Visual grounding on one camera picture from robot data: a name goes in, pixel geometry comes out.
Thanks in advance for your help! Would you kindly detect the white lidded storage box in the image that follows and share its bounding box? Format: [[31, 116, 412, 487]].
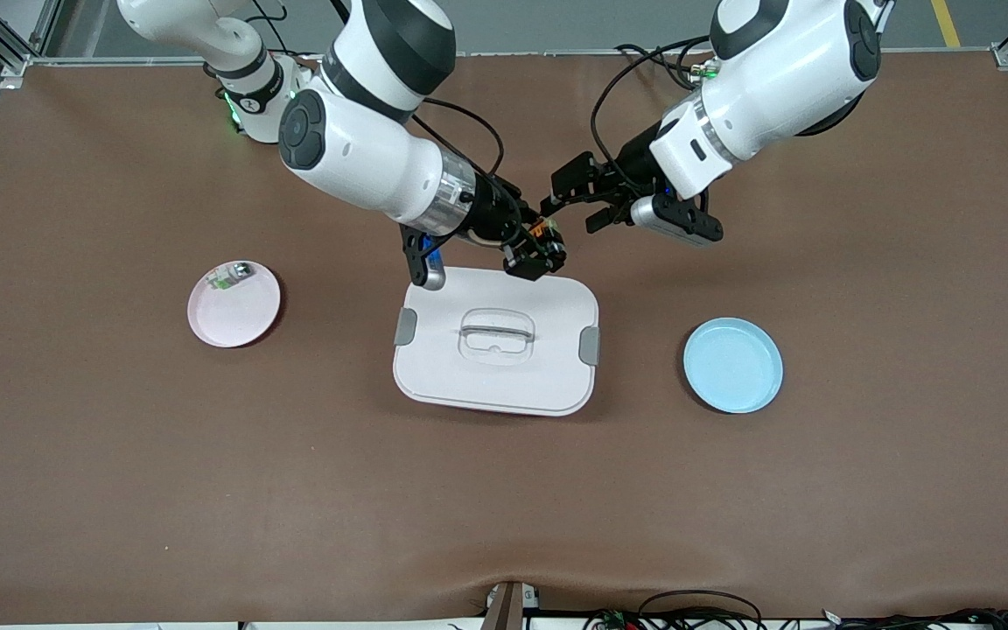
[[392, 266, 601, 418]]

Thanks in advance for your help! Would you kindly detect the light blue round plate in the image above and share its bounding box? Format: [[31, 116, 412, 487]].
[[683, 317, 785, 415]]

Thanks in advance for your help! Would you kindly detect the pink round plate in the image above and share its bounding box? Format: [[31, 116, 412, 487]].
[[187, 260, 283, 349]]

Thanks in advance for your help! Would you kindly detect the black left arm base cable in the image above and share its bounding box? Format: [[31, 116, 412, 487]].
[[614, 42, 715, 88]]

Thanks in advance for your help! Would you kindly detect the black arm base cable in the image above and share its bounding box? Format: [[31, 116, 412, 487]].
[[614, 42, 715, 88], [246, 0, 295, 29]]

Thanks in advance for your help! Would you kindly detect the green clear switch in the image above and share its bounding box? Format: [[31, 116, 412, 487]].
[[200, 261, 258, 293]]

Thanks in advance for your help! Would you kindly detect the black right arm base cable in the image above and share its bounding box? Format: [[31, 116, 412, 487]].
[[246, 0, 295, 29]]

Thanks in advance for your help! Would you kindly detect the metal bracket at table edge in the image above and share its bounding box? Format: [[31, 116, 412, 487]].
[[479, 579, 542, 630]]

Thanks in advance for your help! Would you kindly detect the coloured wire bundle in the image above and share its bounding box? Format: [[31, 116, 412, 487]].
[[583, 607, 645, 630]]

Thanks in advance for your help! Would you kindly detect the black looped cable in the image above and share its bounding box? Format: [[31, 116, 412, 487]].
[[638, 590, 765, 630]]

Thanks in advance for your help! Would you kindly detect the black cable bundle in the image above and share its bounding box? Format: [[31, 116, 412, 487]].
[[819, 605, 1008, 630]]

